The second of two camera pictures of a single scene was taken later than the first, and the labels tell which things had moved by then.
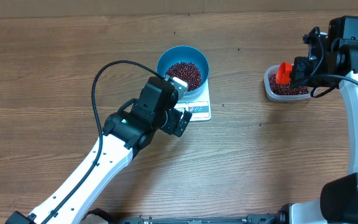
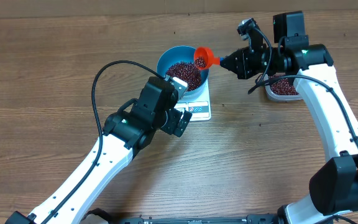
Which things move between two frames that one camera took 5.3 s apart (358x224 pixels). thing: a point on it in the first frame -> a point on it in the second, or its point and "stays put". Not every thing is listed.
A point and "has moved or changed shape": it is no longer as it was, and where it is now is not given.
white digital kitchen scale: [197, 105] stays put
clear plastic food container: [275, 91] stays put
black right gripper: [301, 66] -> [246, 63]
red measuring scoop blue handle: [283, 76] has moved or changed shape
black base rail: [250, 219] stays put
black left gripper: [171, 127] stays put
